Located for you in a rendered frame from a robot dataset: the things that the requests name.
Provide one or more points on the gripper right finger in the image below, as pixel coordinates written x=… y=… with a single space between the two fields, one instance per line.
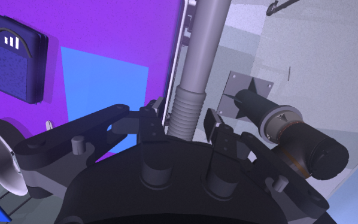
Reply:
x=290 y=177

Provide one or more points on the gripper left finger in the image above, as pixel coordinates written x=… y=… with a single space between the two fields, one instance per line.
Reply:
x=73 y=126

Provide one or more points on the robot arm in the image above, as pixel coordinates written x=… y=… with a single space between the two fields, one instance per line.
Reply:
x=315 y=152

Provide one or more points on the purple stretcher mattress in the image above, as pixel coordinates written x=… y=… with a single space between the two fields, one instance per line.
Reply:
x=104 y=28

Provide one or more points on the grey drip pole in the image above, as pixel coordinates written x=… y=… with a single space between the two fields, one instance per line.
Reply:
x=202 y=56

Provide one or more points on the small white peg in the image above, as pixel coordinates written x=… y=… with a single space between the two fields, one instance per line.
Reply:
x=49 y=125

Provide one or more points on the light blue sheet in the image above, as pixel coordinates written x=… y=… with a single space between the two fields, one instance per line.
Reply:
x=104 y=84

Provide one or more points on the dark blue pouch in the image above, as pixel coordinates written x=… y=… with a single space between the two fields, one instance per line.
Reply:
x=14 y=71

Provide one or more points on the black bent tube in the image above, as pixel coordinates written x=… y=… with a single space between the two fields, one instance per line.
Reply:
x=280 y=6

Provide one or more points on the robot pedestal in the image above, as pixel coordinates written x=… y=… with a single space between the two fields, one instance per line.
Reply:
x=253 y=102

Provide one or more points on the white stretcher frame rail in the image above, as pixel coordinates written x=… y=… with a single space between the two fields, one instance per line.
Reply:
x=179 y=49

